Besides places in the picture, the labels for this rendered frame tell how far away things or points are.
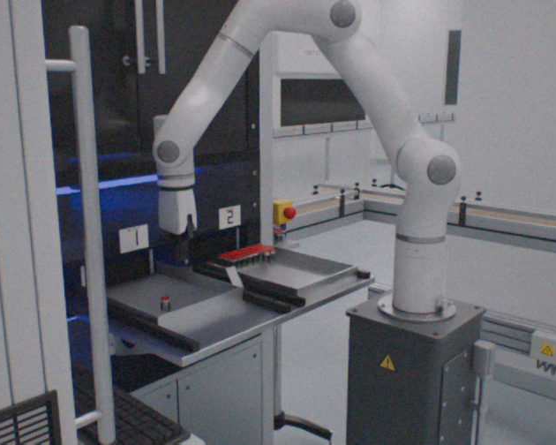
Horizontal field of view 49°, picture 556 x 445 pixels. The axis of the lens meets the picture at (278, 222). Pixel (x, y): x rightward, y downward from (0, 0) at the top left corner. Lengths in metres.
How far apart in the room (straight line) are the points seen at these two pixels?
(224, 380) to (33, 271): 1.20
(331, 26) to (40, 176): 0.71
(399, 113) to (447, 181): 0.19
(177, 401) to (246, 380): 0.28
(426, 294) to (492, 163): 1.55
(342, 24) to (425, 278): 0.61
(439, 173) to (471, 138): 1.64
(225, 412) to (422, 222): 0.94
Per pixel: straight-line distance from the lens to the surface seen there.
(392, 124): 1.42
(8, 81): 0.79
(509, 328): 2.43
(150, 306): 1.51
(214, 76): 1.34
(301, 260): 1.81
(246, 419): 2.10
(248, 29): 1.35
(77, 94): 0.85
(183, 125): 1.28
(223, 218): 1.78
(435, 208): 1.42
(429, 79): 10.47
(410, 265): 1.46
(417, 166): 1.36
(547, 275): 2.96
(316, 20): 1.31
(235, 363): 1.97
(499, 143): 2.94
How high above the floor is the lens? 1.41
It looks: 13 degrees down
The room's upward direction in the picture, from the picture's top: straight up
